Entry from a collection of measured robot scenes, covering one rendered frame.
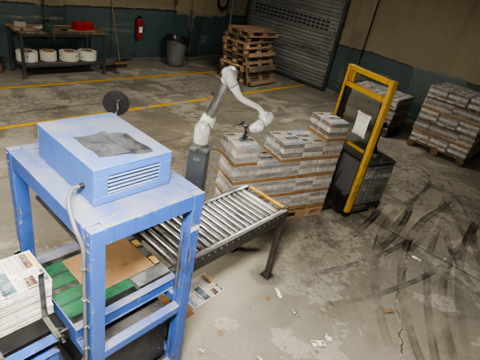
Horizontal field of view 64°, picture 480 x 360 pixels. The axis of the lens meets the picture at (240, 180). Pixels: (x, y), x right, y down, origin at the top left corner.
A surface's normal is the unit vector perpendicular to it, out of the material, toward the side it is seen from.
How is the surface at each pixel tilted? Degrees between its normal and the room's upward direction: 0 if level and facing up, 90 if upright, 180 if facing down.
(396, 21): 90
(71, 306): 0
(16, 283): 2
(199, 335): 0
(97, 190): 90
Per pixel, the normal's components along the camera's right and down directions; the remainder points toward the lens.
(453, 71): -0.67, 0.26
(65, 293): 0.17, -0.86
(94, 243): 0.72, 0.44
